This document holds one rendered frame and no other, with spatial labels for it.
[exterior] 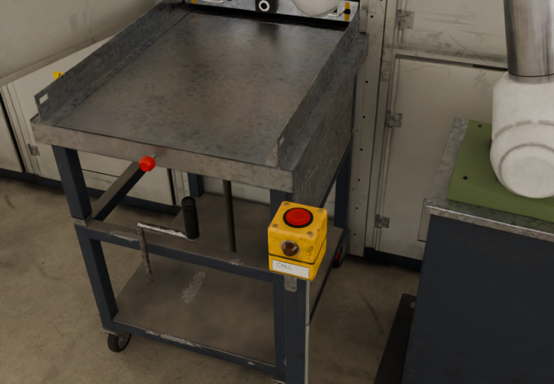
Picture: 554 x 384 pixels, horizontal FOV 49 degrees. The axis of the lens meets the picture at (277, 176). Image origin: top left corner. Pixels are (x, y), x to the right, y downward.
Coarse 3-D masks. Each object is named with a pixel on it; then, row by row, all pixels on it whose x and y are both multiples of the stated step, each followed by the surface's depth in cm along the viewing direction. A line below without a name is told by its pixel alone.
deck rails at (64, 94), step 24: (168, 0) 179; (144, 24) 169; (168, 24) 178; (120, 48) 160; (144, 48) 165; (336, 48) 150; (72, 72) 142; (96, 72) 152; (336, 72) 153; (48, 96) 136; (72, 96) 144; (312, 96) 136; (48, 120) 136; (288, 120) 122; (288, 144) 124
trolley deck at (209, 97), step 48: (192, 48) 166; (240, 48) 165; (288, 48) 165; (96, 96) 145; (144, 96) 145; (192, 96) 144; (240, 96) 144; (288, 96) 143; (336, 96) 145; (96, 144) 134; (144, 144) 129; (192, 144) 128; (240, 144) 128; (288, 192) 123
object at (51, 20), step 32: (0, 0) 146; (32, 0) 153; (64, 0) 161; (96, 0) 170; (128, 0) 179; (160, 0) 186; (0, 32) 149; (32, 32) 157; (64, 32) 165; (96, 32) 174; (0, 64) 152; (32, 64) 156
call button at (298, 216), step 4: (296, 208) 101; (300, 208) 101; (292, 212) 100; (296, 212) 100; (300, 212) 100; (304, 212) 100; (288, 216) 100; (292, 216) 100; (296, 216) 100; (300, 216) 100; (304, 216) 100; (308, 216) 100; (288, 220) 99; (292, 220) 99; (296, 220) 99; (300, 220) 99; (304, 220) 99; (308, 220) 99; (296, 224) 98; (300, 224) 98
